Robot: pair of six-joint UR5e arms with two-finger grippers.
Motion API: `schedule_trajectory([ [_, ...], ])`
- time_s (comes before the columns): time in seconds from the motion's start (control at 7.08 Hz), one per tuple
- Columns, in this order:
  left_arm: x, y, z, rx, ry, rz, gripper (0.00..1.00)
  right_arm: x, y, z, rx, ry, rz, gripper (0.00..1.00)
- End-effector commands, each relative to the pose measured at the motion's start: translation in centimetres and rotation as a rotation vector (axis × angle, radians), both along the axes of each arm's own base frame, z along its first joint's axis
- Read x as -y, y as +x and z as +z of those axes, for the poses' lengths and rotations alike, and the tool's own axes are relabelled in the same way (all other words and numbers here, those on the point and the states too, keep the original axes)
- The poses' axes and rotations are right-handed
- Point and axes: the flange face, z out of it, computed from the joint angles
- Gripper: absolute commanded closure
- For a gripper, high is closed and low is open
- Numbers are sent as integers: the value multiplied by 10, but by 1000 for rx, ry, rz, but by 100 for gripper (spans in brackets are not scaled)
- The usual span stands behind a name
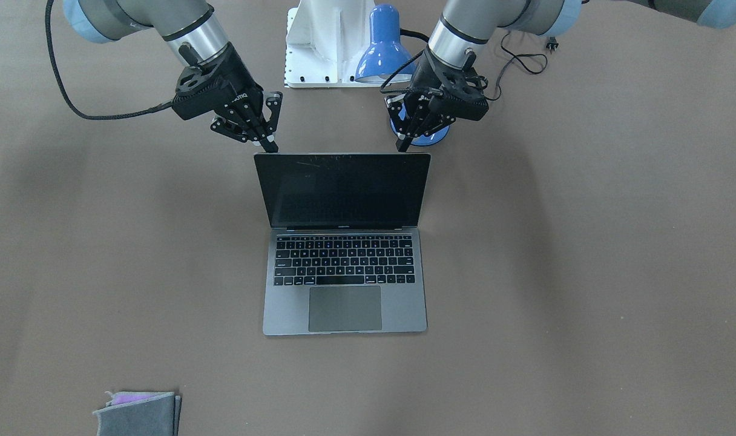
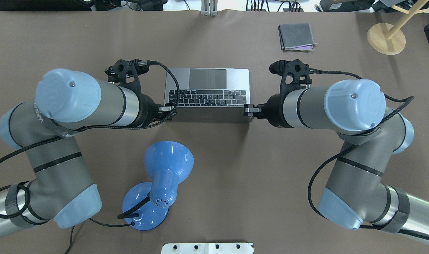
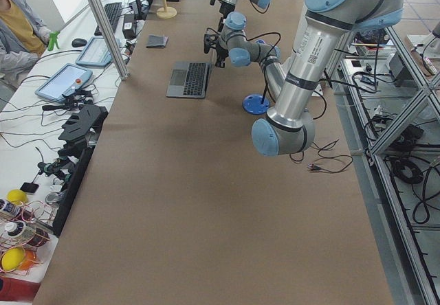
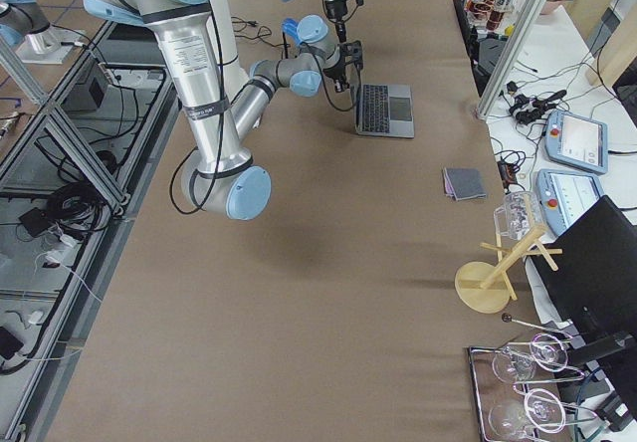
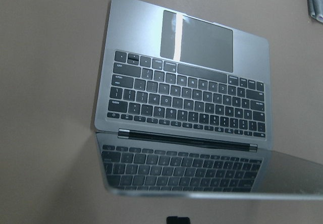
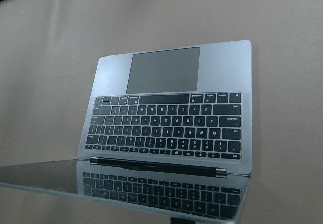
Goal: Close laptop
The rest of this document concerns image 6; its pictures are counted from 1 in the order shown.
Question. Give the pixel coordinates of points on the grey laptop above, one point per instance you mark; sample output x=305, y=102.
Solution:
x=165, y=131

